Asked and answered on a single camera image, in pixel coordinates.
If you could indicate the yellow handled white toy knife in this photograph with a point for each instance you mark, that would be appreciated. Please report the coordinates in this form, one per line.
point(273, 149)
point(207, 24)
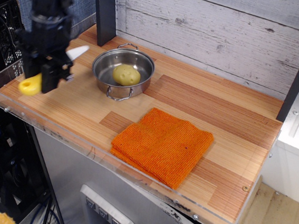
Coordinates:
point(33, 85)

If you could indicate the yellow toy potato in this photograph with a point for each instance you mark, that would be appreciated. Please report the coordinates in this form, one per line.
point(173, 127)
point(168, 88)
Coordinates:
point(126, 75)

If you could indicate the silver cabinet with buttons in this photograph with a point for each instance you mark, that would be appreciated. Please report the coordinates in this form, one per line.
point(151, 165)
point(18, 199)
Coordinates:
point(110, 193)

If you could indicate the clear acrylic table guard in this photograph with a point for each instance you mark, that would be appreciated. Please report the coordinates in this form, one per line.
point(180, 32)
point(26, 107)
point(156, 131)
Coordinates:
point(83, 121)

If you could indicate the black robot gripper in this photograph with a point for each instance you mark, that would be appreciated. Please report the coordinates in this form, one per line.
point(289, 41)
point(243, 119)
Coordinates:
point(44, 50)

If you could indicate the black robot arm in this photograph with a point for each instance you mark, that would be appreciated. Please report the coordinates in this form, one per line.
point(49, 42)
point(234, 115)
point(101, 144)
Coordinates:
point(51, 8)

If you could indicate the white metal side unit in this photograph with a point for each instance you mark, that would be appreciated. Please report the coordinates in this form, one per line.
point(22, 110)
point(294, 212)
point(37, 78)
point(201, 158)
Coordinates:
point(281, 168)

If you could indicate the dark grey left post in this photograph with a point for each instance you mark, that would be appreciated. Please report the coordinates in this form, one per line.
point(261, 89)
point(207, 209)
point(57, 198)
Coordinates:
point(106, 21)

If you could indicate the black perforated crate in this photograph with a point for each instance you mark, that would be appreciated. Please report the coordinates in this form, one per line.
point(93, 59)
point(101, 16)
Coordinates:
point(10, 22)

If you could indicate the stainless steel pot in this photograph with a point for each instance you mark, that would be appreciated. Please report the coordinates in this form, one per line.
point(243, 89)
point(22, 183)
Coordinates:
point(126, 53)

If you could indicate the orange knitted cloth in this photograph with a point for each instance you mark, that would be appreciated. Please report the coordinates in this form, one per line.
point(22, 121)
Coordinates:
point(162, 146)

